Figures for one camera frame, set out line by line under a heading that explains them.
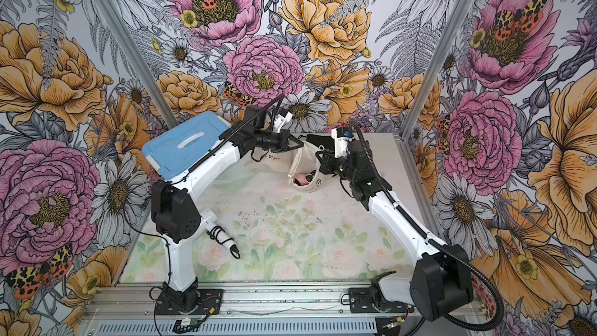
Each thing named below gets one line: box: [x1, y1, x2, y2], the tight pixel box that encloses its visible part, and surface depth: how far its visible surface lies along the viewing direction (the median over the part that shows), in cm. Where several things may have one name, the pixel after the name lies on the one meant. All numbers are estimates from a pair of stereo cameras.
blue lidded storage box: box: [141, 111, 232, 181], surface depth 97 cm
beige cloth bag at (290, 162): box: [242, 147, 304, 177], surface depth 83 cm
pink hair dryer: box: [293, 169, 317, 186], surface depth 85 cm
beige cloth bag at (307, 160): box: [288, 141, 325, 193], surface depth 83 cm
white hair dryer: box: [200, 209, 241, 259], surface depth 85 cm
